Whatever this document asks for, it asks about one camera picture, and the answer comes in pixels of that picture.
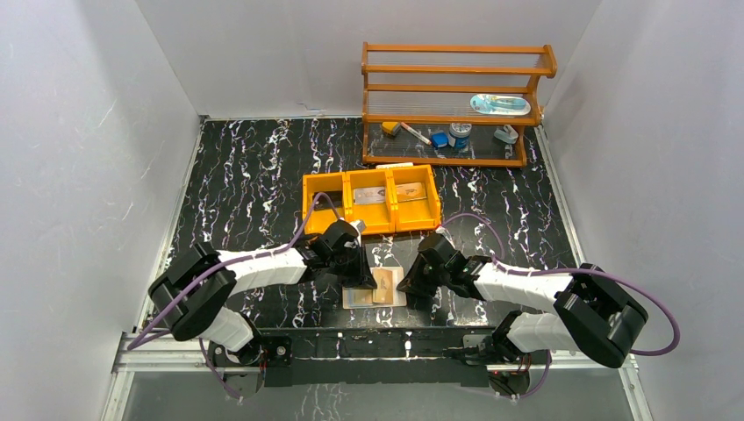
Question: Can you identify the beige leather card holder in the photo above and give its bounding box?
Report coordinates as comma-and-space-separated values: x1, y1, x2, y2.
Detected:
341, 267, 407, 310

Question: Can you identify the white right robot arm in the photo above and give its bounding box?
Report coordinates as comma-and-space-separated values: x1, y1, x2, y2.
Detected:
397, 233, 648, 368

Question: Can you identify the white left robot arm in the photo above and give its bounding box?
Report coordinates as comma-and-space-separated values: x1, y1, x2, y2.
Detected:
148, 219, 376, 365

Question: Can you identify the black card in bin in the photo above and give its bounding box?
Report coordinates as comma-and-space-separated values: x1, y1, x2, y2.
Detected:
313, 190, 343, 211

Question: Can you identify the silver card in bin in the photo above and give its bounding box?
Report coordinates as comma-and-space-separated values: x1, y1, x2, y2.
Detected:
353, 186, 386, 206

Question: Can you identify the brown card in bin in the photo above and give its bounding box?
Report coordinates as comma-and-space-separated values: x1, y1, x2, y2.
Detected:
396, 182, 427, 203

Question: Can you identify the left orange bin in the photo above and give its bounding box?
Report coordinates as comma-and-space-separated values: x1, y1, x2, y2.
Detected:
303, 172, 351, 234

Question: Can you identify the orange bin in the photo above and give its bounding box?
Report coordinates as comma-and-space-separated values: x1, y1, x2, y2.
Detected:
345, 169, 395, 235
386, 165, 441, 232
303, 172, 351, 234

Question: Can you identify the middle orange bin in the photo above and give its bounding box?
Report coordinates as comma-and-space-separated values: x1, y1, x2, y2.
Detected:
345, 169, 395, 235

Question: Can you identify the right orange bin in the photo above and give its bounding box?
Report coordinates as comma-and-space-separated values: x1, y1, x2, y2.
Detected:
386, 165, 441, 232

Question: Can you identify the blue small box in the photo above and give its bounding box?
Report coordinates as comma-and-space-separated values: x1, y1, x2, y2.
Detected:
430, 131, 449, 149

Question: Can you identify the blue white tape roll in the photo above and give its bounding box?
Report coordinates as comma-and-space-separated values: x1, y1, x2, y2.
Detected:
448, 123, 473, 149

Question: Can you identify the yellow sponge block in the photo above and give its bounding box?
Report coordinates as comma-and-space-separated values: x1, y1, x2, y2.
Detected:
380, 121, 402, 138

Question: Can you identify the white marker pen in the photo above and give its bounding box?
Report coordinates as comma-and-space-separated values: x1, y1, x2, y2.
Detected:
400, 122, 432, 146

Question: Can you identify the orange wooden shelf rack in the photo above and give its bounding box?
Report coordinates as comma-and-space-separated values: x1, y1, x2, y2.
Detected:
361, 43, 558, 168

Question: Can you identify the blue packaged item on shelf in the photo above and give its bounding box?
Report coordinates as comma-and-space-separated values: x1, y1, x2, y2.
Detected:
469, 94, 532, 117

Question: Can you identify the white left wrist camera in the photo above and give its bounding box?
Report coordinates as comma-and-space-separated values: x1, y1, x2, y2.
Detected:
346, 219, 367, 237

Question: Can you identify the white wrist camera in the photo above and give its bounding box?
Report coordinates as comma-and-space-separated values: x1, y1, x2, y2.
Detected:
434, 225, 452, 241
346, 219, 367, 237

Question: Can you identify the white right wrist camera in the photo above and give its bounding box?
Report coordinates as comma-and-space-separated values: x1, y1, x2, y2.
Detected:
434, 225, 452, 241

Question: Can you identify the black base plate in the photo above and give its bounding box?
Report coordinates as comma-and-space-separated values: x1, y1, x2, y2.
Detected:
255, 326, 554, 389

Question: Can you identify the aluminium frame rail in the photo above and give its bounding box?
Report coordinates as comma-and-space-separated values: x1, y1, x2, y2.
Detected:
102, 326, 632, 420

